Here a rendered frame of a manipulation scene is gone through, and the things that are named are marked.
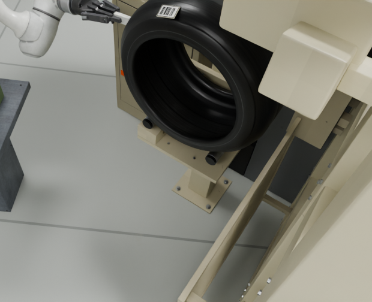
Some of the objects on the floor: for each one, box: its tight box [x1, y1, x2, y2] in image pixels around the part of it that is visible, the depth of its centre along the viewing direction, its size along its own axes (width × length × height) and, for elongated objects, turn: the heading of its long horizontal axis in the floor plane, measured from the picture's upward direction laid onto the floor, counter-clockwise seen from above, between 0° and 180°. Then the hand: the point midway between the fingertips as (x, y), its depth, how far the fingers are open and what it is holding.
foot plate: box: [172, 168, 232, 214], centre depth 245 cm, size 27×27×2 cm
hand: (123, 18), depth 137 cm, fingers closed
